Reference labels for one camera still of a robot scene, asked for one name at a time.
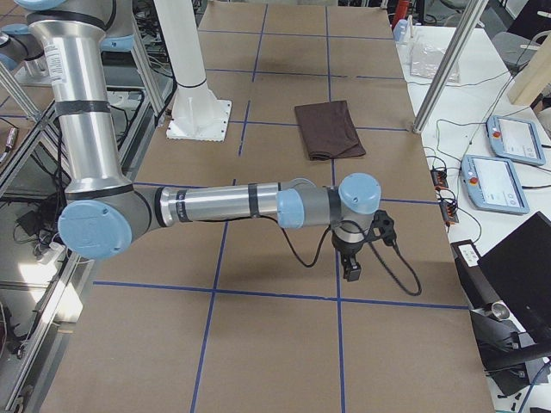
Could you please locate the clear plastic bag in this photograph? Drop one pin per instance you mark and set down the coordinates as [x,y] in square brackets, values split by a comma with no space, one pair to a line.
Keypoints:
[424,61]

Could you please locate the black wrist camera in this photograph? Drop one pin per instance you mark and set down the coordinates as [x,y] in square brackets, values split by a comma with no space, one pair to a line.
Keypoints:
[382,228]

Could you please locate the blue teach pendant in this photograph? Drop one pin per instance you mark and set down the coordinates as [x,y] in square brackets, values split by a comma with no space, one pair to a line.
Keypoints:
[515,139]
[492,185]

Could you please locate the black laptop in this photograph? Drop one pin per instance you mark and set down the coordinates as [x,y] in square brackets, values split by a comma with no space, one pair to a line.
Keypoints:
[515,271]

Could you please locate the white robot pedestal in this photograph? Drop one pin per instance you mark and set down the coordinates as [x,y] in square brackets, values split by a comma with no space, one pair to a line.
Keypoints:
[197,113]

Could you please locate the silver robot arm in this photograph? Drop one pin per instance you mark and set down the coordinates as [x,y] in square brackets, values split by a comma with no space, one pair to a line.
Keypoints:
[177,183]

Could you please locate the dark brown t-shirt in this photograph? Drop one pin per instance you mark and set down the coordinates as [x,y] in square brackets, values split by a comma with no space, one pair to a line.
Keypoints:
[328,131]

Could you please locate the aluminium frame rack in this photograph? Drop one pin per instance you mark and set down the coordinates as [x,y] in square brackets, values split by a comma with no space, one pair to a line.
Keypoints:
[43,284]

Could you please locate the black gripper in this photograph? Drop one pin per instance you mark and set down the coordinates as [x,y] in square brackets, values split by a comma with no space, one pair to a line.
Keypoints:
[349,250]

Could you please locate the near blue teach pendant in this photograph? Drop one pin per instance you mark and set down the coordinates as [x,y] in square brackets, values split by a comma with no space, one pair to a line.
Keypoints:
[492,185]

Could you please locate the grey aluminium post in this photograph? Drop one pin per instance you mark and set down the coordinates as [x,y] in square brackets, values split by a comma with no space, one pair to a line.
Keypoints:
[460,38]

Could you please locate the far blue teach pendant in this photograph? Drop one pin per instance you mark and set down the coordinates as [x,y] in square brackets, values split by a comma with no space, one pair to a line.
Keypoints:
[515,139]

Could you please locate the black camera stand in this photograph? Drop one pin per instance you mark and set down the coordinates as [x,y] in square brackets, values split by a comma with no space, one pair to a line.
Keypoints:
[511,358]

